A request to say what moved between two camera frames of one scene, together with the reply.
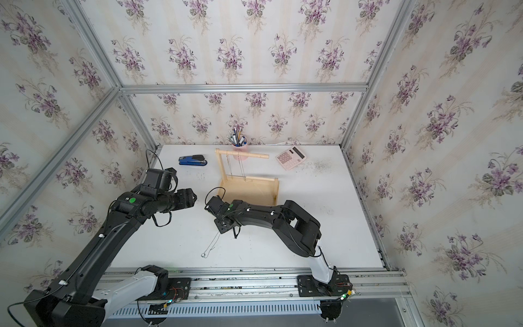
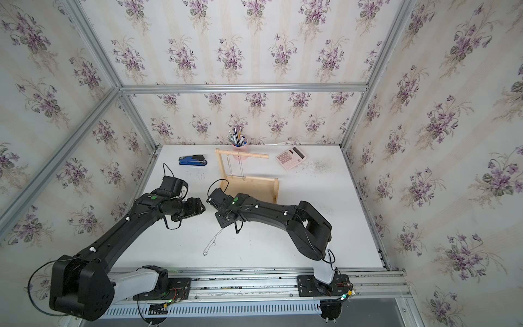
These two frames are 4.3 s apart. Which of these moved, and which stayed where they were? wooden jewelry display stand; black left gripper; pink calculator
Moved: black left gripper
Stayed: pink calculator; wooden jewelry display stand
